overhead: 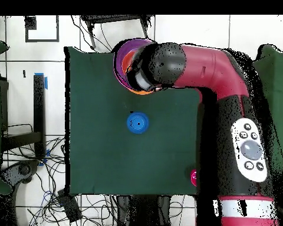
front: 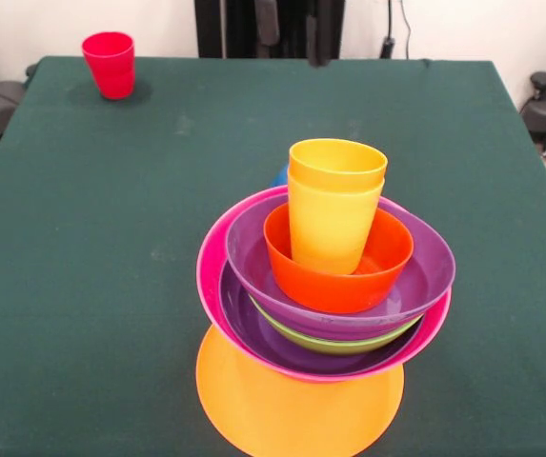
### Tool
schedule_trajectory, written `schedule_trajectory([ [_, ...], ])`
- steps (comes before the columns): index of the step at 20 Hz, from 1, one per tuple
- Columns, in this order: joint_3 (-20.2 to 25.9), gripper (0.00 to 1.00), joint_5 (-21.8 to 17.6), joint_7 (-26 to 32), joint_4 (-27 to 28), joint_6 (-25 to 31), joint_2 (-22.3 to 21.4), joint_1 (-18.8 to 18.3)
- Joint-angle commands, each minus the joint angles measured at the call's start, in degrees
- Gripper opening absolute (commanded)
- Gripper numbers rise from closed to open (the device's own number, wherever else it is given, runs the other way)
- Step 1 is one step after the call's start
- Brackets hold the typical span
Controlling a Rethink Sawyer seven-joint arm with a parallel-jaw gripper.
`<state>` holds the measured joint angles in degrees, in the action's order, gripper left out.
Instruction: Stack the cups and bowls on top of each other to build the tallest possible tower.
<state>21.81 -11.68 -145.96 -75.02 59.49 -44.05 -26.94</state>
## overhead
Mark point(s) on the blue plastic bowl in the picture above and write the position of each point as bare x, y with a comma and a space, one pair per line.
138, 123

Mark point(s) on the large orange plastic bowl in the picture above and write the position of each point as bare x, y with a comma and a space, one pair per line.
141, 92

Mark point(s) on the purple plastic bowl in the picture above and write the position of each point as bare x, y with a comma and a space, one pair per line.
122, 51
121, 80

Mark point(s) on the small red-orange plastic bowl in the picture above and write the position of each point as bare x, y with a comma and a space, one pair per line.
126, 60

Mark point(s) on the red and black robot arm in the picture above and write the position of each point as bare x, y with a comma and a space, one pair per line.
214, 68

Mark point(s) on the dark green tablecloth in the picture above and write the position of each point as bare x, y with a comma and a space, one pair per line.
96, 153

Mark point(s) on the red plastic cup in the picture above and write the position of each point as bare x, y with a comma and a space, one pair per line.
193, 178

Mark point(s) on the black metal stand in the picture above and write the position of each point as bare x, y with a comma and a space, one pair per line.
39, 106

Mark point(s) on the black power brick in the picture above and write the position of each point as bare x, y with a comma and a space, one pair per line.
69, 207

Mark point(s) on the black stool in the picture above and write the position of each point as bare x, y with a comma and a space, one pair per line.
115, 18

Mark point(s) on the black floor frame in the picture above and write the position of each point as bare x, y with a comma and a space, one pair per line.
30, 23

